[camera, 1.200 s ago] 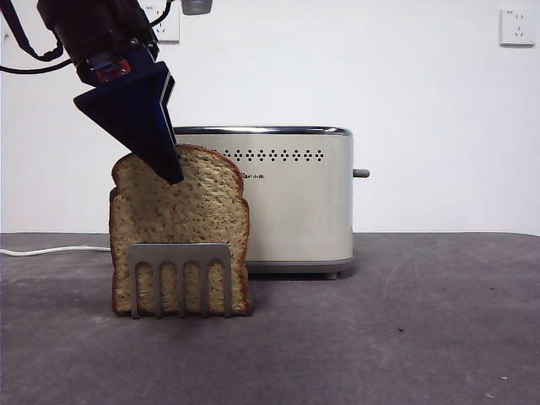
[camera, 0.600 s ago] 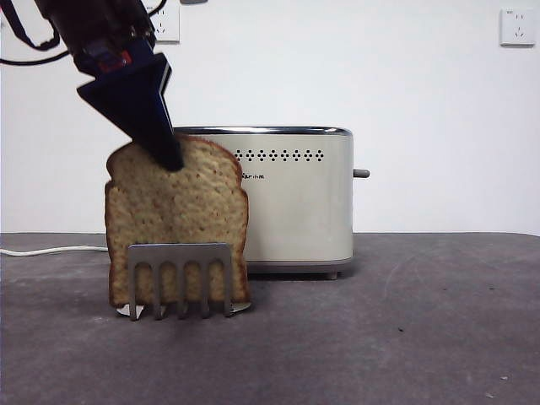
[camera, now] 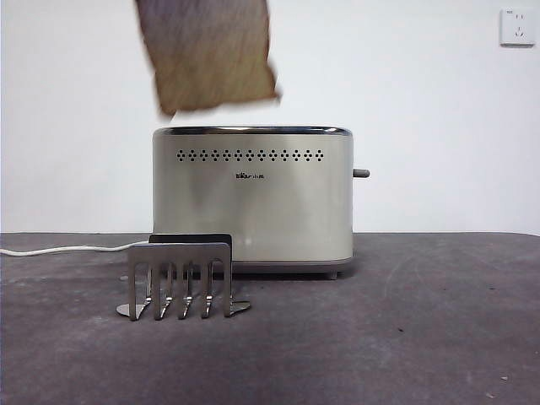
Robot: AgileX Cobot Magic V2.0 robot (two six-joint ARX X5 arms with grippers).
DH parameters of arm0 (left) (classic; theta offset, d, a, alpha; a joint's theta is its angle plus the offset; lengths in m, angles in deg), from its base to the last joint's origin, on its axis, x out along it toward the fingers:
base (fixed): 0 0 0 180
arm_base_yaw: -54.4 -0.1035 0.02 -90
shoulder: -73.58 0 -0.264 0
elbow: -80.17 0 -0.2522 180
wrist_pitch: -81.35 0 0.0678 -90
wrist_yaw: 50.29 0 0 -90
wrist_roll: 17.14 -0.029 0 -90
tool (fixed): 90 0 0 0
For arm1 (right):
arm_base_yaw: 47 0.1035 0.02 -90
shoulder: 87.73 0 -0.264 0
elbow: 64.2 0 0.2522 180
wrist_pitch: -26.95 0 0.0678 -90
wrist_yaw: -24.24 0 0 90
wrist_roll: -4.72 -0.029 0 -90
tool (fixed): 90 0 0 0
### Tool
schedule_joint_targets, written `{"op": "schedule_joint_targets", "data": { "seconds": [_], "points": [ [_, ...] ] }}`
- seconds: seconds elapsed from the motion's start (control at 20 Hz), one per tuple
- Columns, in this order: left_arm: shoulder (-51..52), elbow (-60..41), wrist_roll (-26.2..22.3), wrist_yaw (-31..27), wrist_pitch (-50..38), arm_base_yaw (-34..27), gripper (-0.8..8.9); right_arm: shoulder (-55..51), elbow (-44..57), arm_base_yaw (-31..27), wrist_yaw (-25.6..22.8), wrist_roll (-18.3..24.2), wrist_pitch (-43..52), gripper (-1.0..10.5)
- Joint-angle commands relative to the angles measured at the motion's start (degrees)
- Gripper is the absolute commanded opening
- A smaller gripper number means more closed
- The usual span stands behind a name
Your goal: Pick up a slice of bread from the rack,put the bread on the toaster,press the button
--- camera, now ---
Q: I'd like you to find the silver metal toast rack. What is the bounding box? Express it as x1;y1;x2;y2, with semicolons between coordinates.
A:
115;235;252;322

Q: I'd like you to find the white wall socket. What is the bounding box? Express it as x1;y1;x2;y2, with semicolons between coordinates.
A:
499;8;540;48

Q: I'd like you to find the cream toaster with chrome top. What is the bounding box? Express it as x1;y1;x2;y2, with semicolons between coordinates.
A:
152;125;355;280

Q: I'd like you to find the brown wholegrain bread slice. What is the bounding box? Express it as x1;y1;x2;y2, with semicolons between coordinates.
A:
133;0;283;117

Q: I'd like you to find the white power cable with plug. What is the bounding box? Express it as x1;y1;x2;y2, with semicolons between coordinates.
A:
0;240;151;257

